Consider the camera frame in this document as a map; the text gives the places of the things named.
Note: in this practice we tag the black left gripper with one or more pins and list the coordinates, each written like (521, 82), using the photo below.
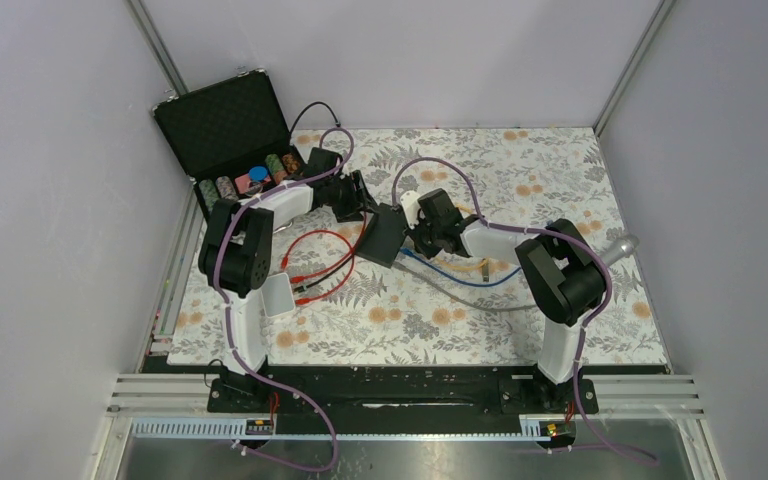
(359, 200)

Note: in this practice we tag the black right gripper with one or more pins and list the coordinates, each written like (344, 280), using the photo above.
(428, 252)

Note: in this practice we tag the black network switch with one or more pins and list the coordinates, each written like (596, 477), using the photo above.
(384, 236)

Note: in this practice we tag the white router box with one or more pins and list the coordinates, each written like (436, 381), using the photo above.
(277, 296)

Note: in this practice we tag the silver microphone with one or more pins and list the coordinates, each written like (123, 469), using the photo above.
(620, 248)

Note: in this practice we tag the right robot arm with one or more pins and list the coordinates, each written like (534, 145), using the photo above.
(566, 281)

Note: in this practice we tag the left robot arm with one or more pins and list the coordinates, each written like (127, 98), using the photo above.
(237, 251)

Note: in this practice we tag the blue round chip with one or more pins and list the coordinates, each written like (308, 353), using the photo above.
(258, 174)

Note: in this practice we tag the clear dealer button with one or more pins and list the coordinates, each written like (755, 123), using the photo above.
(254, 188)

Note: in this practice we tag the black poker chip case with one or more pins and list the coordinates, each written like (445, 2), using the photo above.
(225, 129)

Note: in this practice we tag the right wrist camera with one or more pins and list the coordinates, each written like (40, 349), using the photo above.
(409, 201)

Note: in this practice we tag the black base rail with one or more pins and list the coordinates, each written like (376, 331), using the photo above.
(398, 400)

